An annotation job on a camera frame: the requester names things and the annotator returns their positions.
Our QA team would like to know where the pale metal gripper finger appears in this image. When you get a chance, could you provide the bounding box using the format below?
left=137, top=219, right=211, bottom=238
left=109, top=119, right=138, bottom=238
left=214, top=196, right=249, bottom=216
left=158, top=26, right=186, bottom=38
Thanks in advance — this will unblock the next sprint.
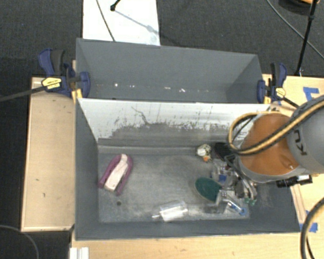
left=214, top=190, right=229, bottom=206
left=222, top=199, right=250, bottom=217

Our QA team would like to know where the dark green oval pad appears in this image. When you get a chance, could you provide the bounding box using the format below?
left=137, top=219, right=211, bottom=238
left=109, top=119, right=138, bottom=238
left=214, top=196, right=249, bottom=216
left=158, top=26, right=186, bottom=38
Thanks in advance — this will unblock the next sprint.
left=194, top=176, right=222, bottom=202

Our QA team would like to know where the white and orange toy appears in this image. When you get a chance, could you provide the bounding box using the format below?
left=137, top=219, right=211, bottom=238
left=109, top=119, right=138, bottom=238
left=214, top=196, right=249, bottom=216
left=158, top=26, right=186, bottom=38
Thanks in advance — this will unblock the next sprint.
left=196, top=143, right=214, bottom=163

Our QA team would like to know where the grey metal bin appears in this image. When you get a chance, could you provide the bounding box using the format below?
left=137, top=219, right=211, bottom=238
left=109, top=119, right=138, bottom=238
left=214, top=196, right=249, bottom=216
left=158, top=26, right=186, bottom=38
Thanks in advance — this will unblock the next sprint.
left=68, top=37, right=308, bottom=248

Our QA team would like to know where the purple and white stapler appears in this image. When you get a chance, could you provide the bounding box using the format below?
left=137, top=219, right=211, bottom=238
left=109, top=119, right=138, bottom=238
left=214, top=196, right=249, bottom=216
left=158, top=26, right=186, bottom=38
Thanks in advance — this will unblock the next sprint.
left=97, top=152, right=134, bottom=197

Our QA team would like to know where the pale wood flat board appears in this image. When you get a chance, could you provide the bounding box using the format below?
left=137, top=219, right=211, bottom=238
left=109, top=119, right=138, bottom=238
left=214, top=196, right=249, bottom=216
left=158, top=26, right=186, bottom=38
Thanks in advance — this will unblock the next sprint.
left=20, top=76, right=81, bottom=234

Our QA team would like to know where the black cylinder on white bracket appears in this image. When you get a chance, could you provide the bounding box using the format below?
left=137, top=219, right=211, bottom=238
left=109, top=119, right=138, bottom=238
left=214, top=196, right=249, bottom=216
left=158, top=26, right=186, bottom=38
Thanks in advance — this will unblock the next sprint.
left=276, top=173, right=314, bottom=189

